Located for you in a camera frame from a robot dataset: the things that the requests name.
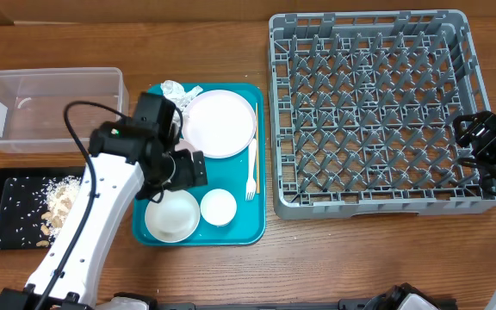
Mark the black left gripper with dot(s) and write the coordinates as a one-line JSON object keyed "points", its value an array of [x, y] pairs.
{"points": [[186, 176]]}

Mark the light green bowl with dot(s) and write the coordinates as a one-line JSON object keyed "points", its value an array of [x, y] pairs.
{"points": [[173, 219]]}

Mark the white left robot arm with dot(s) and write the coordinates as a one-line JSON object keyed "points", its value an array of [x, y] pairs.
{"points": [[69, 274]]}

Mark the grey dishwasher rack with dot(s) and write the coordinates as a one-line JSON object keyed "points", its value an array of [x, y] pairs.
{"points": [[362, 108]]}

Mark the black food waste tray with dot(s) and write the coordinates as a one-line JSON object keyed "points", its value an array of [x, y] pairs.
{"points": [[23, 201]]}

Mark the pink bowl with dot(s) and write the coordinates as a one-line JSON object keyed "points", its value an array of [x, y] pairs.
{"points": [[184, 146]]}

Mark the crumpled white paper napkin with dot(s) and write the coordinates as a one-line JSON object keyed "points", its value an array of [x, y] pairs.
{"points": [[176, 93]]}

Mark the large white plate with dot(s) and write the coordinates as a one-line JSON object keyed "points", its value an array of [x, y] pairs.
{"points": [[220, 123]]}

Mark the teal plastic tray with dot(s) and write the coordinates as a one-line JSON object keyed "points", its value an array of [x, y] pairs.
{"points": [[248, 224]]}

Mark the white plastic cup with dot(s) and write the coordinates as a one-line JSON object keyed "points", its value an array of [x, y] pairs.
{"points": [[218, 207]]}

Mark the rice and peanut scraps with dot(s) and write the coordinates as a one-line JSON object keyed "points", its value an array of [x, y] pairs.
{"points": [[59, 193]]}

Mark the white plastic fork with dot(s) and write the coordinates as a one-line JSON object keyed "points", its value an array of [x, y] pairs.
{"points": [[250, 189]]}

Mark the wooden chopstick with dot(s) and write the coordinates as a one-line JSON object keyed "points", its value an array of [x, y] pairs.
{"points": [[257, 151]]}

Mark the clear plastic bin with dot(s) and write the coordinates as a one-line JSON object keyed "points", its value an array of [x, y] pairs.
{"points": [[32, 102]]}

